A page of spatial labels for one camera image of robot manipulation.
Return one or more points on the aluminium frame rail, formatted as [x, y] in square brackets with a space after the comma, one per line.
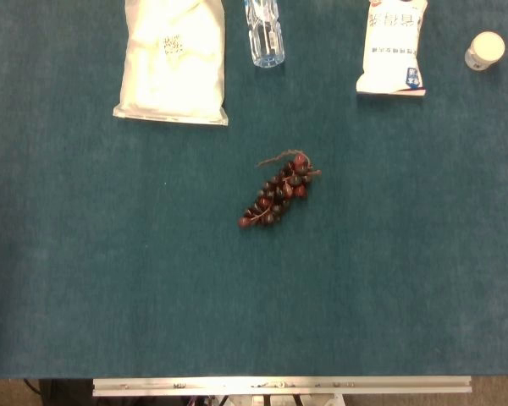
[279, 385]

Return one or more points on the teal felt table cloth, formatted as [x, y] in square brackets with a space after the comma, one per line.
[254, 275]

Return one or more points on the small white lidded jar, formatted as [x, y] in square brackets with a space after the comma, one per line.
[484, 51]

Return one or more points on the red grape bunch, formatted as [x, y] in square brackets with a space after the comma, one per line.
[279, 194]

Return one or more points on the large white plastic pouch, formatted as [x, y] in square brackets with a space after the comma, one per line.
[173, 63]

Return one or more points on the clear plastic water bottle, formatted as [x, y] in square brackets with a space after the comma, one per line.
[264, 36]

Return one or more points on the white printed snack bag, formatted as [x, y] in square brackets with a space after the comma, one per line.
[391, 46]

